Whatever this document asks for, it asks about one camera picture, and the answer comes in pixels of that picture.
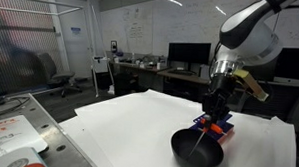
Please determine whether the grey mesh screen panel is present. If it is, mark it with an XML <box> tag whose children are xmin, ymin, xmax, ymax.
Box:
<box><xmin>0</xmin><ymin>0</ymin><xmax>73</xmax><ymax>99</ymax></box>

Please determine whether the white paper sheet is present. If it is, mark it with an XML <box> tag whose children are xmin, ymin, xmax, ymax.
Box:
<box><xmin>57</xmin><ymin>85</ymin><xmax>299</xmax><ymax>167</ymax></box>

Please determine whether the black keyboard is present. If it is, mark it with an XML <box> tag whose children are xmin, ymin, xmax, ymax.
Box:
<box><xmin>171</xmin><ymin>68</ymin><xmax>198</xmax><ymax>77</ymax></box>

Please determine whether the white pipe frame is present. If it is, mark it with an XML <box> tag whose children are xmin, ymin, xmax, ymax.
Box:
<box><xmin>0</xmin><ymin>0</ymin><xmax>104</xmax><ymax>99</ymax></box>

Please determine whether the grey office chair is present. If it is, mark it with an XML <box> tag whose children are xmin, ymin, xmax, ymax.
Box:
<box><xmin>35</xmin><ymin>52</ymin><xmax>85</xmax><ymax>99</ymax></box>

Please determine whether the white and red booklet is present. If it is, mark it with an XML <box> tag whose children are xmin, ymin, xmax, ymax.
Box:
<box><xmin>0</xmin><ymin>145</ymin><xmax>50</xmax><ymax>167</ymax></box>

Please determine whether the wooden desk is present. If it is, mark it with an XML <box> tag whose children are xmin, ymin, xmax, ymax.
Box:
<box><xmin>156</xmin><ymin>68</ymin><xmax>212</xmax><ymax>86</ymax></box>

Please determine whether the blue tool holder orange base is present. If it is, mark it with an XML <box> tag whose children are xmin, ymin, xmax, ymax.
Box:
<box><xmin>191</xmin><ymin>109</ymin><xmax>236</xmax><ymax>146</ymax></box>

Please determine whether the cluttered long desk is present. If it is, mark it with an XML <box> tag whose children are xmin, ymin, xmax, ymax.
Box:
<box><xmin>107</xmin><ymin>59</ymin><xmax>171</xmax><ymax>76</ymax></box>

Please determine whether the blue door sign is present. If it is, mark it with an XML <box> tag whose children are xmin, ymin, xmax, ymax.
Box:
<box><xmin>69</xmin><ymin>26</ymin><xmax>82</xmax><ymax>36</ymax></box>

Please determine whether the black bowl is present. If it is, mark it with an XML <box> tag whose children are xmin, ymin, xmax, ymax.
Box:
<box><xmin>170</xmin><ymin>127</ymin><xmax>226</xmax><ymax>167</ymax></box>

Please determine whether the white computer box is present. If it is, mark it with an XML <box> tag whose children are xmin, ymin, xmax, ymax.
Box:
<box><xmin>199</xmin><ymin>63</ymin><xmax>212</xmax><ymax>81</ymax></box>

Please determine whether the orange T-handle screwdriver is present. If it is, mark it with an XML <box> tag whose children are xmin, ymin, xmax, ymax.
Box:
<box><xmin>186</xmin><ymin>114</ymin><xmax>229</xmax><ymax>161</ymax></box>

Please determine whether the white door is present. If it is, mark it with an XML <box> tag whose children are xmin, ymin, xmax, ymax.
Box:
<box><xmin>51</xmin><ymin>0</ymin><xmax>97</xmax><ymax>82</ymax></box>

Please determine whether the gold wrist camera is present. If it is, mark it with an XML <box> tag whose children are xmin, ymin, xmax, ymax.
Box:
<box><xmin>231</xmin><ymin>68</ymin><xmax>271</xmax><ymax>103</ymax></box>

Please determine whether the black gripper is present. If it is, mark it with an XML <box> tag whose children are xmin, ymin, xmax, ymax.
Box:
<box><xmin>201</xmin><ymin>72</ymin><xmax>238</xmax><ymax>125</ymax></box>

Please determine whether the black cable on table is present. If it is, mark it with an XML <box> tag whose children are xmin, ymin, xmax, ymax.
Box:
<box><xmin>0</xmin><ymin>94</ymin><xmax>32</xmax><ymax>120</ymax></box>

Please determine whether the paper with orange writing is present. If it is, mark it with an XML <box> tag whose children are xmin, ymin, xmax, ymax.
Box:
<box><xmin>0</xmin><ymin>113</ymin><xmax>50</xmax><ymax>165</ymax></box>

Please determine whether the black computer monitor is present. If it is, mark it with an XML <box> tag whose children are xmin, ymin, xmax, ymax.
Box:
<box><xmin>274</xmin><ymin>46</ymin><xmax>299</xmax><ymax>84</ymax></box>
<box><xmin>166</xmin><ymin>41</ymin><xmax>213</xmax><ymax>73</ymax></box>

